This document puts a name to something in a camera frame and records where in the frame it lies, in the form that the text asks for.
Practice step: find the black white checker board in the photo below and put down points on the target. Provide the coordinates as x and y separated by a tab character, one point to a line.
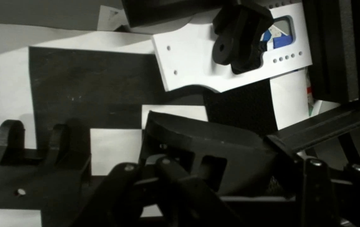
106	97

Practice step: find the black bracket with loops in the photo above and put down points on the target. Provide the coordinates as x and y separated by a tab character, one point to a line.
44	178

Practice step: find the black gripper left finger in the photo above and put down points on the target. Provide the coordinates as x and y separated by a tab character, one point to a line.
161	195

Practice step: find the white plastic bracket plate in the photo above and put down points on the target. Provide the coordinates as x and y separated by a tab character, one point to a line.
185	56

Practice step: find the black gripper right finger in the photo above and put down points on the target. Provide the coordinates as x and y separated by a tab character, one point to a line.
329	198

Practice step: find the black knob part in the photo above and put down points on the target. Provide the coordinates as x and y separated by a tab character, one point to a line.
239	27

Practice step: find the black curved plastic part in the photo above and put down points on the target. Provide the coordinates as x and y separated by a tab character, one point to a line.
234	162

